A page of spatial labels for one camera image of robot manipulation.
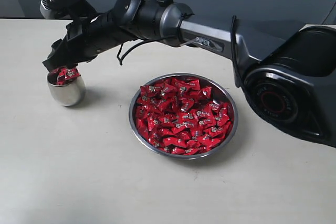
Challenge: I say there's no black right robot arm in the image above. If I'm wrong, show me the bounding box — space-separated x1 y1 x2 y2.
40 0 335 147

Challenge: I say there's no steel cup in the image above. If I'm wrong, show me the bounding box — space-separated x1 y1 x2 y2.
47 72 86 107

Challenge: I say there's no round steel bowl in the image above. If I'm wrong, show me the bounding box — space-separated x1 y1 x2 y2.
128 72 238 161

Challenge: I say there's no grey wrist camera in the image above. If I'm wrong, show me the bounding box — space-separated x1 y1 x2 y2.
39 0 97 21

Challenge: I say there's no pile of red candies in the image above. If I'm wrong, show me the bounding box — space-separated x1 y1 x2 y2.
134 76 234 156

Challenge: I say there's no red candy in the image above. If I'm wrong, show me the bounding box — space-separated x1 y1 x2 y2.
61 68 80 81
49 68 66 86

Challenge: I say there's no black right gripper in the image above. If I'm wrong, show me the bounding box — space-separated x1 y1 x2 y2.
43 11 137 71

